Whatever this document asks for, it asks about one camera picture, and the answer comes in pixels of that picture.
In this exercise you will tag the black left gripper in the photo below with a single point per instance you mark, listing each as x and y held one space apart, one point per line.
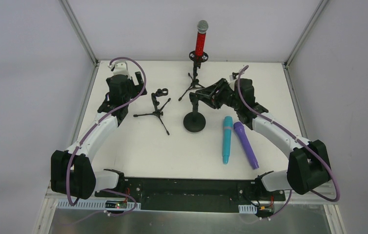
139 80

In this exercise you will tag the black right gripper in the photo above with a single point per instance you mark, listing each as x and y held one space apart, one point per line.
218 93

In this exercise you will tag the black shock-mount tripod stand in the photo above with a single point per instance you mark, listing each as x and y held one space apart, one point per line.
197 61

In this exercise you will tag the black round-base mic stand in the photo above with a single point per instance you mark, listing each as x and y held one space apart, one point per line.
194 121

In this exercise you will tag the purple microphone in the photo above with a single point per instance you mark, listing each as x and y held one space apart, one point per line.
240 132

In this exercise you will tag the red glitter microphone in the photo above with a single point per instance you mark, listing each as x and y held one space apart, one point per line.
202 28

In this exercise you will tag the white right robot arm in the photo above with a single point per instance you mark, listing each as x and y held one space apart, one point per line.
308 162

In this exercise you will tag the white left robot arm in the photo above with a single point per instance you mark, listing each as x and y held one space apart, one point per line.
71 169

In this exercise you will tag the black clip tripod stand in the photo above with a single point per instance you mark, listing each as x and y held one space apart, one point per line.
158 112

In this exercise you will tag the teal microphone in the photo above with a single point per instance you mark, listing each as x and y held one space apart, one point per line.
227 133

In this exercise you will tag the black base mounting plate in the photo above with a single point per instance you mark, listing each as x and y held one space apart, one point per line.
193 195

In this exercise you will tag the left circuit board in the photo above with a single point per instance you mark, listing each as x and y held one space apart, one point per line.
115 205

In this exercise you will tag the circuit board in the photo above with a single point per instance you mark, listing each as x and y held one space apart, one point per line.
265 213
115 205

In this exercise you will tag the right circuit board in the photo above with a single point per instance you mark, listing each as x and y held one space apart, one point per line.
265 213

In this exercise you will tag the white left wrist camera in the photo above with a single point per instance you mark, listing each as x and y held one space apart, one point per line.
119 68

